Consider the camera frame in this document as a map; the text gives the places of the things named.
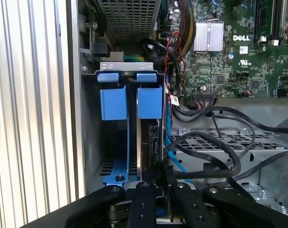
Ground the grey perforated drive cage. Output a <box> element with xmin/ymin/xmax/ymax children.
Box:
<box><xmin>170</xmin><ymin>127</ymin><xmax>288</xmax><ymax>214</ymax></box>

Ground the red black twisted wire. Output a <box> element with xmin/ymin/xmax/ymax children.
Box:
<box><xmin>164</xmin><ymin>30</ymin><xmax>186</xmax><ymax>96</ymax></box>

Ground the black board connector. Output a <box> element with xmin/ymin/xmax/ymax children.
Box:
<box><xmin>192</xmin><ymin>93</ymin><xmax>216</xmax><ymax>108</ymax></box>

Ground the light blue disk wire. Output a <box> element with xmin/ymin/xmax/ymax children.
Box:
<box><xmin>165</xmin><ymin>73</ymin><xmax>191</xmax><ymax>185</ymax></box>

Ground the silver power supply unit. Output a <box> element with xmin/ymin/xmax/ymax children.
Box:
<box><xmin>78</xmin><ymin>0</ymin><xmax>159</xmax><ymax>43</ymax></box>

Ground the grey disk bay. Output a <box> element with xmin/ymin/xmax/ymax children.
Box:
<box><xmin>81</xmin><ymin>61</ymin><xmax>170</xmax><ymax>192</ymax></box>

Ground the green Dell motherboard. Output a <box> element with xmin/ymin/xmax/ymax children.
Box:
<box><xmin>158</xmin><ymin>0</ymin><xmax>288</xmax><ymax>100</ymax></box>

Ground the dark grey PC case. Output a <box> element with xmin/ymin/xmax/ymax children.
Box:
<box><xmin>65</xmin><ymin>0</ymin><xmax>288</xmax><ymax>228</ymax></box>

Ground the white red label tag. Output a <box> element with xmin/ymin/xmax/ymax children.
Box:
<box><xmin>169</xmin><ymin>94</ymin><xmax>181</xmax><ymax>105</ymax></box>

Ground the thick black cable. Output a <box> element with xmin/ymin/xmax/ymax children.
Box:
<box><xmin>229</xmin><ymin>151</ymin><xmax>288</xmax><ymax>190</ymax></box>
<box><xmin>172</xmin><ymin>105</ymin><xmax>288</xmax><ymax>135</ymax></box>

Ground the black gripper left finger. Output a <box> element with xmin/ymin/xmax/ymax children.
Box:
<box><xmin>20</xmin><ymin>181</ymin><xmax>158</xmax><ymax>228</ymax></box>

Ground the multicolour power wire bundle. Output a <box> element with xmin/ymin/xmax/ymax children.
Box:
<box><xmin>176</xmin><ymin>0</ymin><xmax>197</xmax><ymax>57</ymax></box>

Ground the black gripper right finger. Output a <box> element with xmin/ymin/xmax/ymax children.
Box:
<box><xmin>171</xmin><ymin>181</ymin><xmax>288</xmax><ymax>228</ymax></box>

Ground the black looped cable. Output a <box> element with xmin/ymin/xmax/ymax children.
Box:
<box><xmin>139</xmin><ymin>38</ymin><xmax>182</xmax><ymax>95</ymax></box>

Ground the black disk wire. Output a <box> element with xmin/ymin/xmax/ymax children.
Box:
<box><xmin>154</xmin><ymin>130</ymin><xmax>242</xmax><ymax>190</ymax></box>

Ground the hard disk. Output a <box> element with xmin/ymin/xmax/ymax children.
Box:
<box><xmin>135</xmin><ymin>72</ymin><xmax>165</xmax><ymax>185</ymax></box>

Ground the finned chipset heatsink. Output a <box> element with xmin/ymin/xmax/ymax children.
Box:
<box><xmin>193</xmin><ymin>20</ymin><xmax>224</xmax><ymax>52</ymax></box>

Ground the empty blue disk carrier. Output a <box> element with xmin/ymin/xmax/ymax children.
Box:
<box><xmin>97</xmin><ymin>72</ymin><xmax>131</xmax><ymax>188</ymax></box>

